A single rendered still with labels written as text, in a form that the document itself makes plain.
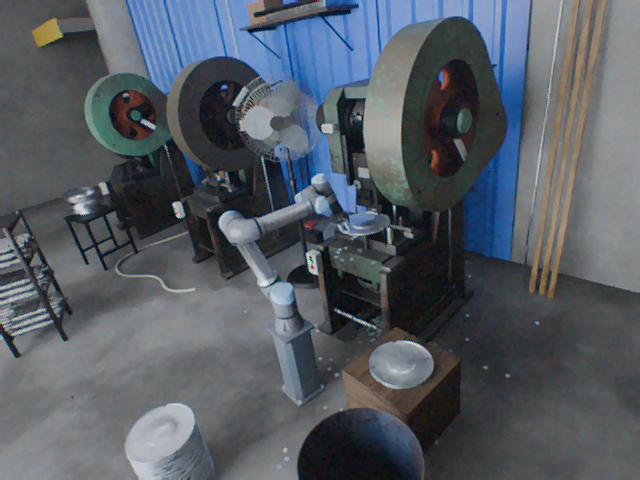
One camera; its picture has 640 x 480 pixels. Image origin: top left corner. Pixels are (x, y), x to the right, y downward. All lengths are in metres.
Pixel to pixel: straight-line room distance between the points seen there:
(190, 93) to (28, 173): 5.39
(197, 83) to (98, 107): 1.73
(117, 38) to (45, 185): 2.86
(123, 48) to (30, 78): 1.90
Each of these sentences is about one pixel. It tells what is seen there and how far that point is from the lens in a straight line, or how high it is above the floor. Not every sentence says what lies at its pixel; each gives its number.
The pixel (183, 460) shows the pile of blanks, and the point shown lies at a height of 0.28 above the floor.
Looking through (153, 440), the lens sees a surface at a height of 0.36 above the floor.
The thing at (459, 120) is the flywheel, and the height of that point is 1.34.
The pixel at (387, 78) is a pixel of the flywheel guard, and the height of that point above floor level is 1.56.
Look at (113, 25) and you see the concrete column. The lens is 6.81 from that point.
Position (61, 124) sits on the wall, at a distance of 8.17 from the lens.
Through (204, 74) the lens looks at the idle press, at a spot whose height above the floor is 1.64.
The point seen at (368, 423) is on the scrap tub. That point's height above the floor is 0.40.
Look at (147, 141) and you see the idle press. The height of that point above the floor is 1.05.
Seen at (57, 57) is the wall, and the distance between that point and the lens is 8.24.
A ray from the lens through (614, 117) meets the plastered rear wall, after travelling 2.95.
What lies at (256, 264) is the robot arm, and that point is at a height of 0.80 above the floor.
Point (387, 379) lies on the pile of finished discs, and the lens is 1.89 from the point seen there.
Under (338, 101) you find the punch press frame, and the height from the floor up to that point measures 1.44.
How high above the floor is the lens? 1.72
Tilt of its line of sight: 26 degrees down
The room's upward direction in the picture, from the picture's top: 9 degrees counter-clockwise
